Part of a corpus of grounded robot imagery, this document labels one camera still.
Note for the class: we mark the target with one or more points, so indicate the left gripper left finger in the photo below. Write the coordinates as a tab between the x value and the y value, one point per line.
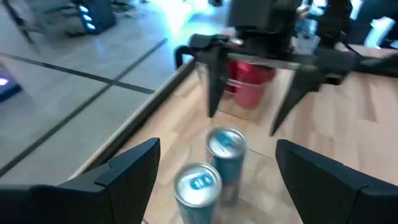
124	186

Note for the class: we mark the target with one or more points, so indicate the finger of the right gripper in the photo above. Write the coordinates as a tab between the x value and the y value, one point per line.
214	81
295	96

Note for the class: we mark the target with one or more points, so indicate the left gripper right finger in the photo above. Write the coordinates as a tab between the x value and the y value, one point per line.
326	186

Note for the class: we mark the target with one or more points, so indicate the red cola can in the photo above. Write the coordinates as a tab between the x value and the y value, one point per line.
232	74
252	87

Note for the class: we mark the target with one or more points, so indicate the blue silver energy drink can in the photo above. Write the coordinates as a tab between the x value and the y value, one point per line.
227	155
197	193

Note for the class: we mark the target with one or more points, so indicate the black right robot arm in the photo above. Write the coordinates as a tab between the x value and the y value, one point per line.
335	21

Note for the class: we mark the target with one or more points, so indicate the black tower with blue lights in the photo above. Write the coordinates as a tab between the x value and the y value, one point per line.
94	15

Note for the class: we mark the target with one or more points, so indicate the purple-lit floor device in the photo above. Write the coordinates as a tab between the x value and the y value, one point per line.
7	84

